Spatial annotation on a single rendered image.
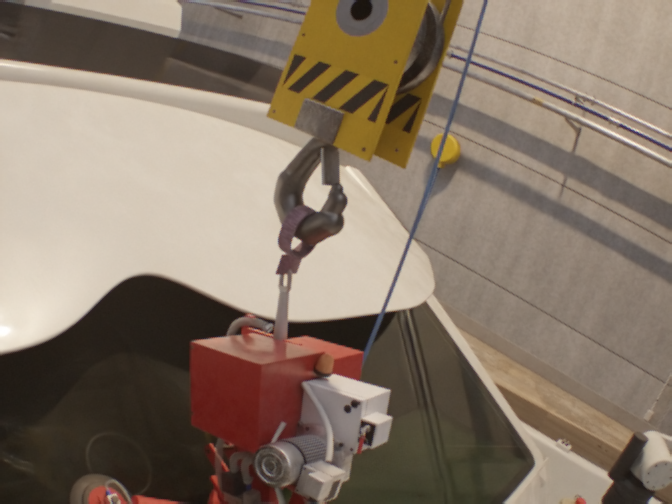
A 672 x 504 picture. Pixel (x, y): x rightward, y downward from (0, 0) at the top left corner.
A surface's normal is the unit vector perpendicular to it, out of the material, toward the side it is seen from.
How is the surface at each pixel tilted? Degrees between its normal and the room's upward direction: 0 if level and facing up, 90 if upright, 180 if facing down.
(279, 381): 70
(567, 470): 90
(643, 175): 90
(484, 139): 90
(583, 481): 90
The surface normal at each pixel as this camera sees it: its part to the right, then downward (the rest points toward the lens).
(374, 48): -0.62, 0.00
